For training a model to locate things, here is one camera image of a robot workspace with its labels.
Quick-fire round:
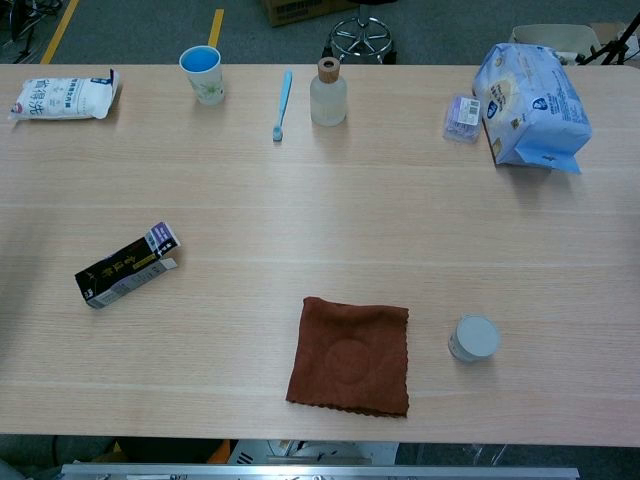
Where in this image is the black carton box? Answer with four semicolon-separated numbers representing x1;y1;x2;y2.
74;222;182;310

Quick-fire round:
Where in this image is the frosted bottle with wooden cap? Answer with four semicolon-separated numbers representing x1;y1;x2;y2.
309;56;348;127

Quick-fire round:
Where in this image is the paper cup with blue inside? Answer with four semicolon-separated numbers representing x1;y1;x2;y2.
178;45;225;107

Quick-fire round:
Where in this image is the cardboard box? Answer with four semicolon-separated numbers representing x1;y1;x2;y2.
259;0;359;28

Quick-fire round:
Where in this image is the brown cloth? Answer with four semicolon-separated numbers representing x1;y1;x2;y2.
285;296;410;419

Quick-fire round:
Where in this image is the light blue toothbrush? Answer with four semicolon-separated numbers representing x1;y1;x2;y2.
272;70;294;143

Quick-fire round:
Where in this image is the small white round jar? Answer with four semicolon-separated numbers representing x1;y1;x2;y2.
448;314;502;364

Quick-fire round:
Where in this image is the small purple packet with barcode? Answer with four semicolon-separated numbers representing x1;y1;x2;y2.
442;93;482;145

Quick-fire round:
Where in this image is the chrome stool base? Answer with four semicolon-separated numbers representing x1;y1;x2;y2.
323;0;399;65

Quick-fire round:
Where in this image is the large blue and white bag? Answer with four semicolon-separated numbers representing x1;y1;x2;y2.
472;42;593;175

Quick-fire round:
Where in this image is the white detergent bag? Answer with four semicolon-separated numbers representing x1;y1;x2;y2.
8;68;121;122

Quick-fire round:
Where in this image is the beige chair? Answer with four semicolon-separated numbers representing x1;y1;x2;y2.
508;24;601;56

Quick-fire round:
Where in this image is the black tripod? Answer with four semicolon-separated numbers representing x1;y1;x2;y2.
577;9;640;66

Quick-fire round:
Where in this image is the aluminium frame rail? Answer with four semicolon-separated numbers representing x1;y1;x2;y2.
59;463;581;480

